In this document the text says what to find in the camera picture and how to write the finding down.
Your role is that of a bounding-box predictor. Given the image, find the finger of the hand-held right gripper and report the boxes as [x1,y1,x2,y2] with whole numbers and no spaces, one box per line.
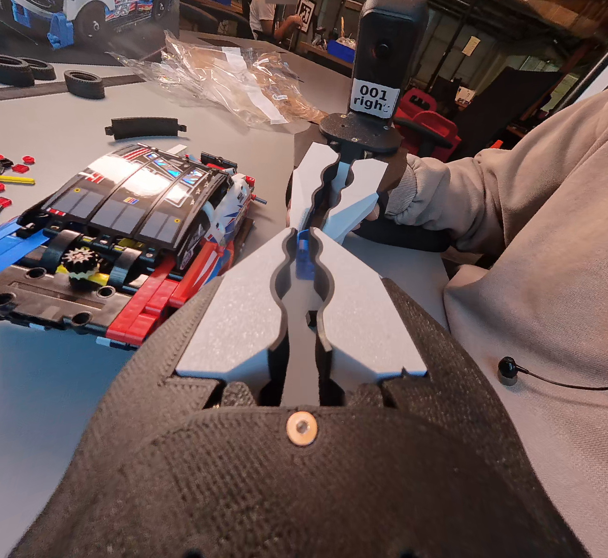
[286,141,345,236]
[318,158,391,246]

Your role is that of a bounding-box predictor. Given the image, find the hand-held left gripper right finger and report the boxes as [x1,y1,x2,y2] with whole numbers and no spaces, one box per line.
[309,227,429,408]

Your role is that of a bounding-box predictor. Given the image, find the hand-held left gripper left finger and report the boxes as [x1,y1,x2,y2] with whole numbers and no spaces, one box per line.
[175,228,296,408]

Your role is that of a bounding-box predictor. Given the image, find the blue lego panel piece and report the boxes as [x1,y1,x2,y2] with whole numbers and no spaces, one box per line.
[295,229,317,281]

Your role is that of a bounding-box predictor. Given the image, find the lego race car model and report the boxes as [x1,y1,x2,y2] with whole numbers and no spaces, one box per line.
[0,142,268,348]

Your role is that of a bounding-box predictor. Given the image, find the pile of small lego pieces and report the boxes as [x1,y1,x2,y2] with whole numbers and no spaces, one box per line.
[0,153,38,212]

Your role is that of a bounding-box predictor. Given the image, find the person's right forearm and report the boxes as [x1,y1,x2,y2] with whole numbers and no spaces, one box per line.
[385,92,608,256]

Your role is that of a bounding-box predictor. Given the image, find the black curved lego panel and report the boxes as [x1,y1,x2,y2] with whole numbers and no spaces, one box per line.
[104,116,187,141]

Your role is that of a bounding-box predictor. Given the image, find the black lego tire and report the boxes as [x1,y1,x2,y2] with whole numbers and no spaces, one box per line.
[0,55,37,88]
[21,58,57,82]
[64,70,106,101]

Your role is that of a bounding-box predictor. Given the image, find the person's right hand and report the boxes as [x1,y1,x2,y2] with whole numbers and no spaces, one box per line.
[377,149,410,203]

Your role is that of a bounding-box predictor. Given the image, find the blue crate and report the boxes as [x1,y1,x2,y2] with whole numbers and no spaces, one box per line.
[327,39,356,63]

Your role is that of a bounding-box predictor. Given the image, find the red chair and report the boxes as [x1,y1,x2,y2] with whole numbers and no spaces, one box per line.
[393,90,460,155]

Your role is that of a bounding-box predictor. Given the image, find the small marker board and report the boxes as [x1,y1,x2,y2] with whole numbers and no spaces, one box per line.
[295,0,318,34]

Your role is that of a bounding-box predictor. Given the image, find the crumpled clear plastic bags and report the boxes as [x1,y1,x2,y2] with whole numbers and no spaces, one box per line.
[107,31,329,129]

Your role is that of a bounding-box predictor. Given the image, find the person's beige hoodie torso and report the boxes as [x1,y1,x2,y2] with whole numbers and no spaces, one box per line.
[444,216,608,558]

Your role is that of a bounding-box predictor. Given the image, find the black microphone cable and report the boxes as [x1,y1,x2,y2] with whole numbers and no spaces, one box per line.
[515,365,608,391]

